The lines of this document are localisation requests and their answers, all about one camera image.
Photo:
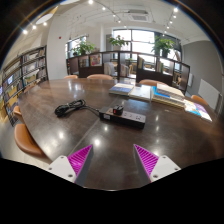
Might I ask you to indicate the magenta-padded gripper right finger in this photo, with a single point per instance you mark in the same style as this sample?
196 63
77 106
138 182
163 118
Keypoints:
160 166

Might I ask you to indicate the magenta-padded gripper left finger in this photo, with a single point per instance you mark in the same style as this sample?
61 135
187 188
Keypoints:
65 166

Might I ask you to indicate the small black charger block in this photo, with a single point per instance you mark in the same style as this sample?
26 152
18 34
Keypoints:
118 110

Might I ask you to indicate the black power strip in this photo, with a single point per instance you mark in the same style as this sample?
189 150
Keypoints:
128 119

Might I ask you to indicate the cream book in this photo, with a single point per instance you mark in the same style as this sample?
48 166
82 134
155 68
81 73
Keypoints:
166 102

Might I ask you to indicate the colourful picture book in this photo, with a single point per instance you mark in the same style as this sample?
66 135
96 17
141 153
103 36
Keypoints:
191 108

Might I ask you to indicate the purple and white book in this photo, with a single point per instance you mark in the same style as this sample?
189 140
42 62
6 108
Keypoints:
204 112

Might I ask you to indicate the bright blue book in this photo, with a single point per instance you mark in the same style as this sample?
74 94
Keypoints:
157 93

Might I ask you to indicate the pale grey book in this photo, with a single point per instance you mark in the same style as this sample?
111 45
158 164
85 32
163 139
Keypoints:
170 90

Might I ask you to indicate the blue-grey book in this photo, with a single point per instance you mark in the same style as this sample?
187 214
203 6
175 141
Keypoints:
120 89

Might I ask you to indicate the low dark divider shelf unit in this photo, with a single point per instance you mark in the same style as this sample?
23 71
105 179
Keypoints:
90 70

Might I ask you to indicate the tall dark bookshelf unit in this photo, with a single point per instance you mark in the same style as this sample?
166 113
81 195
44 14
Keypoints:
26 71

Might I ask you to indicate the potted green plant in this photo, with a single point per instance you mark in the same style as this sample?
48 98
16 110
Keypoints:
118 41
163 45
82 48

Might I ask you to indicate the ceiling track spotlights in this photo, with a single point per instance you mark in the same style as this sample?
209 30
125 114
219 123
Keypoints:
25 32

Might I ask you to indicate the ceiling air conditioner unit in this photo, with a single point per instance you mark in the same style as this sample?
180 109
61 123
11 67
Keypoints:
139 16

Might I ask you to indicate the white wall radiator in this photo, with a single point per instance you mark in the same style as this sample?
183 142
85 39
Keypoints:
209 93

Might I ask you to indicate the small white wall panel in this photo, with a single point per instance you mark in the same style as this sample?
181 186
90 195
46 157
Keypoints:
190 80

